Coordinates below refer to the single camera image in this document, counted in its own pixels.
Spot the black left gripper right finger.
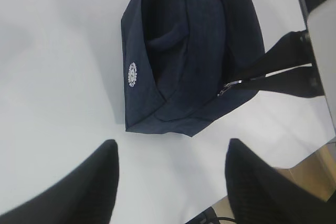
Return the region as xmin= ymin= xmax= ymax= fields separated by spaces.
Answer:
xmin=225 ymin=138 xmax=335 ymax=223

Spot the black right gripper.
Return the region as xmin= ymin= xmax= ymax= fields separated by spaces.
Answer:
xmin=228 ymin=0 xmax=326 ymax=84

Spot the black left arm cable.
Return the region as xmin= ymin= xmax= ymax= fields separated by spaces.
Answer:
xmin=183 ymin=207 xmax=237 ymax=224

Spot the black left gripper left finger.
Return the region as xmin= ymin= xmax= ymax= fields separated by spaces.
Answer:
xmin=1 ymin=140 xmax=119 ymax=223

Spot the navy blue fabric bag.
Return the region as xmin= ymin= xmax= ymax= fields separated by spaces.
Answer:
xmin=121 ymin=0 xmax=265 ymax=136

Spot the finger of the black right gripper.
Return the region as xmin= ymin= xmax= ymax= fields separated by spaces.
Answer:
xmin=241 ymin=67 xmax=324 ymax=98

